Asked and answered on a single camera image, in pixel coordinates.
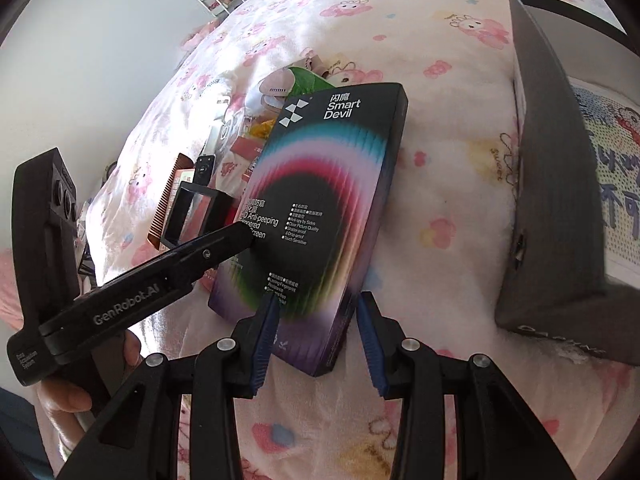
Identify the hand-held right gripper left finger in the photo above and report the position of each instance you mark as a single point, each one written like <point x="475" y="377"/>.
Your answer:
<point x="265" y="345"/>

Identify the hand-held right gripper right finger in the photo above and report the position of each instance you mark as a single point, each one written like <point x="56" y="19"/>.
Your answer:
<point x="372" y="350"/>

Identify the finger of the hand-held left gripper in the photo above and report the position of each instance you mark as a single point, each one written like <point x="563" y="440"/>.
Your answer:
<point x="215" y="250"/>

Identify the black square frame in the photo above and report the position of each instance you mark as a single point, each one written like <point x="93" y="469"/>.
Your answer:
<point x="222" y="201"/>

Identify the pink printed card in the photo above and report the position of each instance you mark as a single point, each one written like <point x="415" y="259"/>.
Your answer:
<point x="184" y="176"/>

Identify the white smart watch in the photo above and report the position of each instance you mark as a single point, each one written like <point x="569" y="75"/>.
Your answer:
<point x="204" y="170"/>

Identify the red envelope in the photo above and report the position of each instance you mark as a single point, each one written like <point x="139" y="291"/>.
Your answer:
<point x="249" y="145"/>

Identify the black box with colourful print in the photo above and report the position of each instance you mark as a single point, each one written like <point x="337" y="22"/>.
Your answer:
<point x="325" y="185"/>

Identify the grey storage box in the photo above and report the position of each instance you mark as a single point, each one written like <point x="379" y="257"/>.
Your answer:
<point x="550" y="210"/>

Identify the person's left hand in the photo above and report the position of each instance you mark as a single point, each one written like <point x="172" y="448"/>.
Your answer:
<point x="65" y="400"/>

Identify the brown comb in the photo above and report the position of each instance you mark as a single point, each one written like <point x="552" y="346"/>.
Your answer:
<point x="164" y="205"/>

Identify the clear plastic packet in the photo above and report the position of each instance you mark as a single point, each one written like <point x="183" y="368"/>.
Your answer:
<point x="234" y="127"/>

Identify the yellow small item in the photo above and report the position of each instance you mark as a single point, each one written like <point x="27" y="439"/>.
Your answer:
<point x="261" y="129"/>

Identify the green packet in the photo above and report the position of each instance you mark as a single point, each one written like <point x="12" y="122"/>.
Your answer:
<point x="310" y="80"/>

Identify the pink cartoon printed blanket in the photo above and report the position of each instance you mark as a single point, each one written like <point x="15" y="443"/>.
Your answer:
<point x="450" y="160"/>

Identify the cartoon bead board packet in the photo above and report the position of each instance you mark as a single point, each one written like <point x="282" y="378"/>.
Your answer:
<point x="615" y="170"/>

